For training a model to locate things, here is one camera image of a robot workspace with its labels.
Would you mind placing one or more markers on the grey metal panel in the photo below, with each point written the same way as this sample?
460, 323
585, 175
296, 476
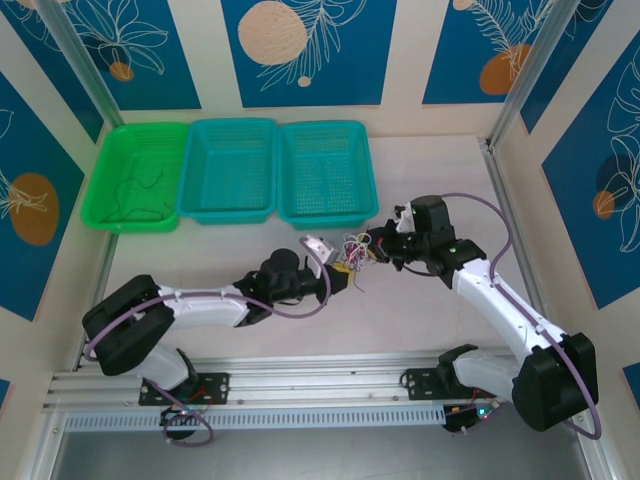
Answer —
320, 455

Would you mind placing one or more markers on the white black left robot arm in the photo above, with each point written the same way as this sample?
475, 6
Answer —
200, 305

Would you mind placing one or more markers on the teal plastic basket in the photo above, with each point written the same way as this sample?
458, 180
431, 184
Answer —
325, 175
227, 170

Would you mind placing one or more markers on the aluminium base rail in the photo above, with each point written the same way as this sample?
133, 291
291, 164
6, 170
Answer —
300, 380

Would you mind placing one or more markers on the green plastic basket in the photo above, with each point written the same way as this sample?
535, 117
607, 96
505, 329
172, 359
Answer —
140, 150

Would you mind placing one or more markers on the aluminium frame post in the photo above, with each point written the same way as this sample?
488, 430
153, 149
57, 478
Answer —
535, 65
80, 60

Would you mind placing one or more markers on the aluminium side rail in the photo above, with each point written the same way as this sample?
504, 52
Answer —
495, 170

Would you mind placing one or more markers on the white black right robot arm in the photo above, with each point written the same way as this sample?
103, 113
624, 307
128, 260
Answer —
500, 300

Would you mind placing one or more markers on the black electronics board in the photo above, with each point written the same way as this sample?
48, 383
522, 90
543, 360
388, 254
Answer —
467, 415
180, 407

